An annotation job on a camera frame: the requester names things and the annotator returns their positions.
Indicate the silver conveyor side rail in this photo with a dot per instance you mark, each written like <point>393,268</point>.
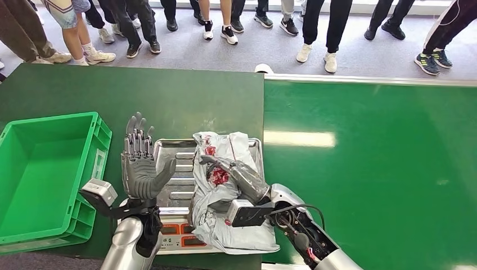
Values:
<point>372,79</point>

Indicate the person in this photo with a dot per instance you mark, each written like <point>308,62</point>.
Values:
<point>443,29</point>
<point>225,15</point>
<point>18,29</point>
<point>126,22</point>
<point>393,30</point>
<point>289,26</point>
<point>106,36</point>
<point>70,33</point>
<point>335,26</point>
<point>171,24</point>
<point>262,20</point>

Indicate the grey red-printed mailer package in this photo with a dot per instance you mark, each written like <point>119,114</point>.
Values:
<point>220,227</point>

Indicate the white conveyor edge strip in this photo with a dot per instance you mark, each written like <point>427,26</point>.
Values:
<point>283,267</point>

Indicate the white electronic scale steel tray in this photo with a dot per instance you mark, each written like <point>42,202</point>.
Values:
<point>175,193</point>

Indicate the white round cap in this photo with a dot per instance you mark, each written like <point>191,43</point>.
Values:
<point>263,68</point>

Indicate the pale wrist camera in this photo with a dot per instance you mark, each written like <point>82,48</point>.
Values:
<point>100,190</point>
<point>249,215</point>

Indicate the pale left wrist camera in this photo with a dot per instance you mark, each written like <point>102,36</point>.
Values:
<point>100,190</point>

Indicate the green plastic crate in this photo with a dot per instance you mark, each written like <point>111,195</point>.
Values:
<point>41,175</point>

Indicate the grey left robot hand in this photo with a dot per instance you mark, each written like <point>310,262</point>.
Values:
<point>139,179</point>

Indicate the green conveyor belt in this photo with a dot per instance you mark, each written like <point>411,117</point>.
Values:
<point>372,149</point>

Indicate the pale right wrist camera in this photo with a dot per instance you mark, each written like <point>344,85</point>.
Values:
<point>249,215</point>

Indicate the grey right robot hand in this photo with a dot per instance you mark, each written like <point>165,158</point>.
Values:
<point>249,182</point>

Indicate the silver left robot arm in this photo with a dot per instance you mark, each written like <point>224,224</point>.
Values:
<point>125,238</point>

